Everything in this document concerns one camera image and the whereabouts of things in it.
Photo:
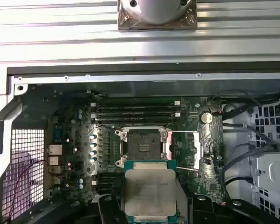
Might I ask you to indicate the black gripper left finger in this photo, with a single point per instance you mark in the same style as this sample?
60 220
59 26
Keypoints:
107 210

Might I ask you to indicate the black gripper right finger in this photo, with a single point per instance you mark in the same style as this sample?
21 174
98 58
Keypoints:
207 212

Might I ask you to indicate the silver CPU green edge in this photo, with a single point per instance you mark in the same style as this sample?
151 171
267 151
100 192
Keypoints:
149 186

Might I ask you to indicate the metal CPU socket cover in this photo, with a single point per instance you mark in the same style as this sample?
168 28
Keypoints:
197 149

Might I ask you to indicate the green motherboard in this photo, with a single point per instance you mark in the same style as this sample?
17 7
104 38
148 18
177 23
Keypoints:
200 184

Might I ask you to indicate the small silver capacitor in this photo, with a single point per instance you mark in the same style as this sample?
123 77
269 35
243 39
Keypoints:
92 152
92 159
92 137
92 145

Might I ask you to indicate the silver rear port block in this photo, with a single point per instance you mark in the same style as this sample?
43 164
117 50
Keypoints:
55 149

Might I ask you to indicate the grey metal drive cage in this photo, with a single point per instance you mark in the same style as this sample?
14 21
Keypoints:
270 163

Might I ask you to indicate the blue rear port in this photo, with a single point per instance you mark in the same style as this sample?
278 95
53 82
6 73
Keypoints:
59 133

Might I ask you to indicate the round silver coin battery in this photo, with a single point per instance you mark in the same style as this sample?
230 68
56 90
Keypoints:
205 117

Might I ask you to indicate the black grey PC case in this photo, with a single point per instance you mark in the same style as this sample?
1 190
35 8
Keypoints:
130 77

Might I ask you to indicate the brown square mounting plate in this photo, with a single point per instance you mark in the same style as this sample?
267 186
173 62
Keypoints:
126 23

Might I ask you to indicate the CPU socket metal frame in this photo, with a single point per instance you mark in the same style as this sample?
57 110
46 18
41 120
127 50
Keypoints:
142 140

